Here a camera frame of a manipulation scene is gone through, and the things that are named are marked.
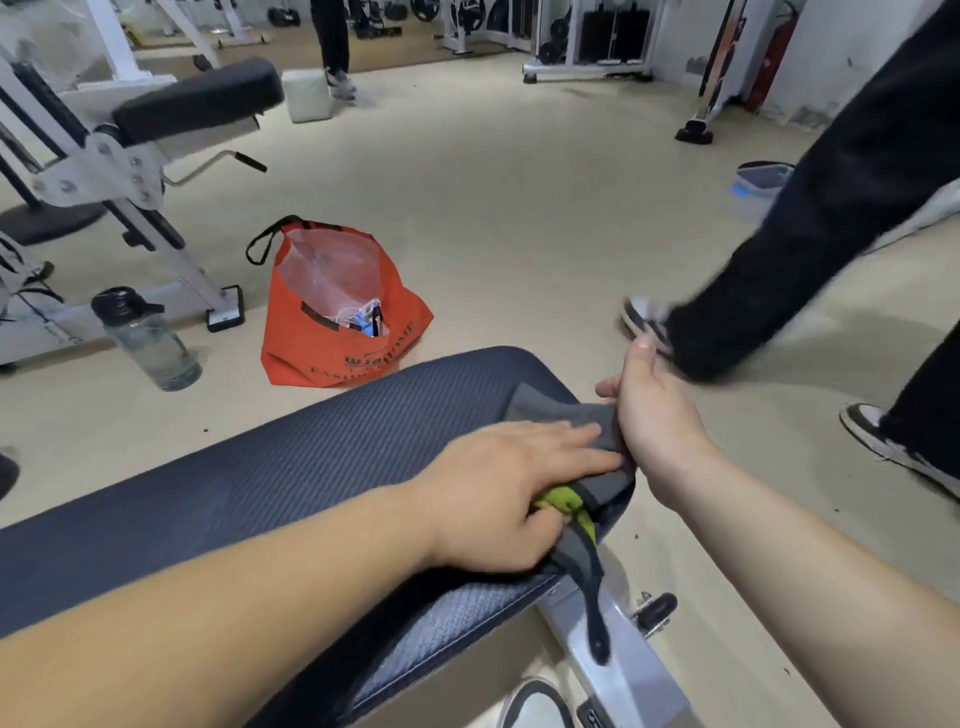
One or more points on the person's left hand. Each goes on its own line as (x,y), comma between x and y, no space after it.
(495,502)

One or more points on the row of black dumbbells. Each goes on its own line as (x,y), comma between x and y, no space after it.
(283,16)

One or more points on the white machine leg black foot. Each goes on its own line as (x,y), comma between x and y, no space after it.
(694,135)

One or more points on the person's right hand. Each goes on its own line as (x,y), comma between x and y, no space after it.
(660,427)

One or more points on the white machine with black pads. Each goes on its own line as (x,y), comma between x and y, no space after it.
(469,22)

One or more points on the red fire extinguisher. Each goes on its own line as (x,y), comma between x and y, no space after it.
(776,56)

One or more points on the clear plastic box blue clips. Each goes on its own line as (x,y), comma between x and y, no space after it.
(761,180)

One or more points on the person's right forearm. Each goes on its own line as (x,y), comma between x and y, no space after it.
(810,585)

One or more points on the grey microfibre cloth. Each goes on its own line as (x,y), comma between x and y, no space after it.
(555,412)

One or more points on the clear water bottle black lid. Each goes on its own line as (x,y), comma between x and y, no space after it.
(154,349)

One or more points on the black white sneaker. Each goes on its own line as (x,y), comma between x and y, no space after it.
(525,705)

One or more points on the white plate storage rack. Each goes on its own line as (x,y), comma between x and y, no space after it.
(615,37)

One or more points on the clear plastic bag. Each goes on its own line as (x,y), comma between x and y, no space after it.
(334,262)

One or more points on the black machine seat pad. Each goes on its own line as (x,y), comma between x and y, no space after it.
(195,97)

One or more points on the white box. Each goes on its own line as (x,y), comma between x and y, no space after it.
(306,96)

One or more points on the dark blue padded bench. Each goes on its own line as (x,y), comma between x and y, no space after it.
(262,480)

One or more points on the black round machine base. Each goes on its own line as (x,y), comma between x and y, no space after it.
(45,223)

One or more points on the person's left forearm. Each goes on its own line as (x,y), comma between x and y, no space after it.
(225,615)

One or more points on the black weight plate on rack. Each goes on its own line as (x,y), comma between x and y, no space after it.
(425,9)

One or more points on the red shopping bag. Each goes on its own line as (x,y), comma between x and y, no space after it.
(300,352)

